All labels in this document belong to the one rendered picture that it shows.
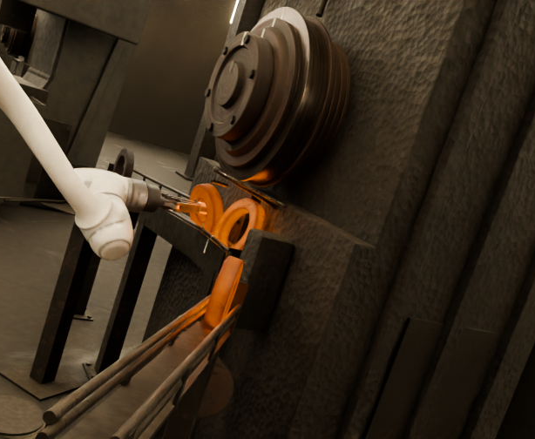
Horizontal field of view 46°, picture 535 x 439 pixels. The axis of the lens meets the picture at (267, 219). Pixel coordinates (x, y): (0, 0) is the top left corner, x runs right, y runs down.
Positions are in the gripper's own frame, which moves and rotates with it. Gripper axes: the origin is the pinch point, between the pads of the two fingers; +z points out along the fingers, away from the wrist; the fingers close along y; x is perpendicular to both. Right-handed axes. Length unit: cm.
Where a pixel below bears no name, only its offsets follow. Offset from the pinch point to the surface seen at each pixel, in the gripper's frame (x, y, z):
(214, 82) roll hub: 35.3, 2.1, -9.0
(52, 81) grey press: 17, -274, 10
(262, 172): 16.1, 25.2, -0.8
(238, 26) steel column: 138, -606, 293
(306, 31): 52, 28, -1
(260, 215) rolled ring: 4.7, 22.0, 4.3
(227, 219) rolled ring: -0.3, 9.7, 1.9
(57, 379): -74, -38, -19
